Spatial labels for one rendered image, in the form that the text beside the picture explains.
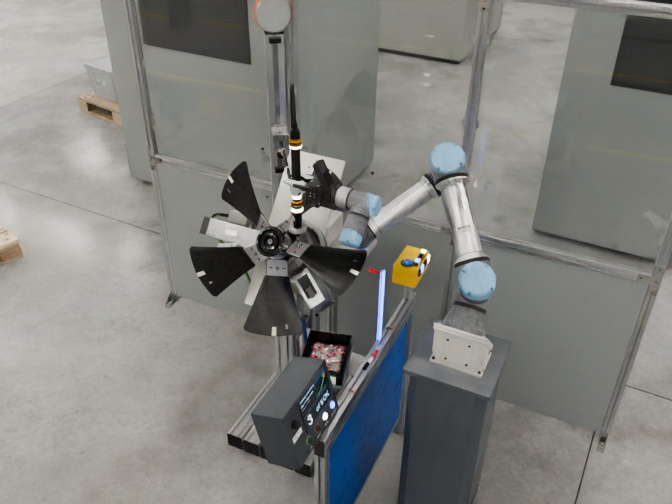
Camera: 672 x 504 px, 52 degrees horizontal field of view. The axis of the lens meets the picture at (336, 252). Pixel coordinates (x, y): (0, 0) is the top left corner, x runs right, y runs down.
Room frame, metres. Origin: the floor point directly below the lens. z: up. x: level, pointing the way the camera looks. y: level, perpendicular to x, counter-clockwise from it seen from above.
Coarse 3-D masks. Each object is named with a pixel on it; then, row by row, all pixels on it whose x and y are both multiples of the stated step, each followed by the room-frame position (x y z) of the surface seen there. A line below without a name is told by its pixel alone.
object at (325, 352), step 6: (318, 342) 2.02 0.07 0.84; (312, 348) 2.00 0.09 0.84; (318, 348) 1.99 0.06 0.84; (324, 348) 1.99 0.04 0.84; (330, 348) 1.99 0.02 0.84; (342, 348) 1.99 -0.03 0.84; (312, 354) 1.96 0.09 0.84; (324, 354) 1.96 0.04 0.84; (336, 354) 1.96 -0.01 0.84; (342, 354) 1.96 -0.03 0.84; (336, 360) 1.93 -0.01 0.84; (342, 360) 1.93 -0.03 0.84; (330, 366) 1.89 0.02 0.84; (336, 366) 1.89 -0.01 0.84
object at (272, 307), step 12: (264, 276) 2.10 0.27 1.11; (276, 276) 2.12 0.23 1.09; (264, 288) 2.07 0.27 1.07; (276, 288) 2.08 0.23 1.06; (288, 288) 2.10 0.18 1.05; (264, 300) 2.04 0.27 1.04; (276, 300) 2.05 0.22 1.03; (288, 300) 2.07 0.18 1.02; (252, 312) 2.00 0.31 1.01; (264, 312) 2.01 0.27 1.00; (276, 312) 2.02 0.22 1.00; (288, 312) 2.03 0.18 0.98; (252, 324) 1.98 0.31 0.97; (264, 324) 1.98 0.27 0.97; (276, 324) 1.99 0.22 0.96; (300, 324) 2.01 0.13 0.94
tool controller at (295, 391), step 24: (312, 360) 1.49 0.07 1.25; (288, 384) 1.40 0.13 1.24; (312, 384) 1.40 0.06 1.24; (264, 408) 1.31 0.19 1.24; (288, 408) 1.29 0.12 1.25; (312, 408) 1.36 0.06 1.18; (336, 408) 1.45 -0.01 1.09; (264, 432) 1.28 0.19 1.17; (288, 432) 1.25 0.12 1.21; (312, 432) 1.33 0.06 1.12; (288, 456) 1.25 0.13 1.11
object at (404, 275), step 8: (408, 248) 2.35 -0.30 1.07; (416, 248) 2.35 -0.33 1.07; (400, 256) 2.29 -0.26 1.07; (408, 256) 2.29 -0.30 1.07; (416, 256) 2.29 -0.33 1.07; (424, 256) 2.29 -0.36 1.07; (400, 264) 2.24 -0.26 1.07; (400, 272) 2.22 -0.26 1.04; (408, 272) 2.21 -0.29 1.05; (416, 272) 2.20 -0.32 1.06; (424, 272) 2.30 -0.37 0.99; (392, 280) 2.24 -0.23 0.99; (400, 280) 2.22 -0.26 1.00; (408, 280) 2.21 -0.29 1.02; (416, 280) 2.20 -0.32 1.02
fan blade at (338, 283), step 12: (312, 252) 2.15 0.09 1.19; (324, 252) 2.15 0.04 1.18; (336, 252) 2.15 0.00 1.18; (348, 252) 2.15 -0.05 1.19; (360, 252) 2.15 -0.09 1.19; (312, 264) 2.08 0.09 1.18; (324, 264) 2.08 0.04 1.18; (336, 264) 2.09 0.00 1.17; (348, 264) 2.09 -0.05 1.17; (360, 264) 2.09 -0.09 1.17; (324, 276) 2.03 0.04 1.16; (336, 276) 2.04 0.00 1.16; (348, 276) 2.04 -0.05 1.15; (336, 288) 1.99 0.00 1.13
